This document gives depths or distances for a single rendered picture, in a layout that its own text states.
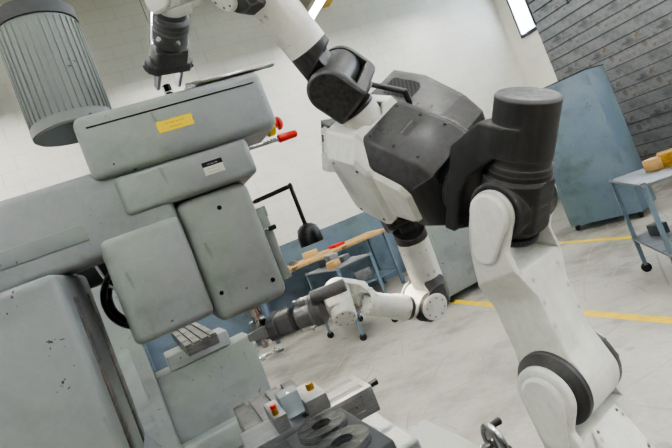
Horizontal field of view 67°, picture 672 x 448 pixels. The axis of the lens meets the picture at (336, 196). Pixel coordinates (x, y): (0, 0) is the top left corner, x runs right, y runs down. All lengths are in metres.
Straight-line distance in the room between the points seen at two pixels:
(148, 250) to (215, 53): 7.49
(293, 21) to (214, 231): 0.56
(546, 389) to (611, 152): 6.06
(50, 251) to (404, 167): 0.80
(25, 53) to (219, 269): 0.69
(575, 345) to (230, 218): 0.82
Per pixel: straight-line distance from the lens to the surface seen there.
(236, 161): 1.33
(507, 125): 0.92
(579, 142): 7.10
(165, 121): 1.33
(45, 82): 1.41
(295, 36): 1.07
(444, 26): 10.42
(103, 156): 1.31
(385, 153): 1.06
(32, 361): 1.21
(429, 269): 1.44
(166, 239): 1.29
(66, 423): 1.22
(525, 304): 1.04
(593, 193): 7.19
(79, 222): 1.31
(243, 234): 1.33
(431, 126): 1.08
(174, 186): 1.30
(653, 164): 4.62
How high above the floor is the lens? 1.48
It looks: 1 degrees up
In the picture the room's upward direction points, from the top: 21 degrees counter-clockwise
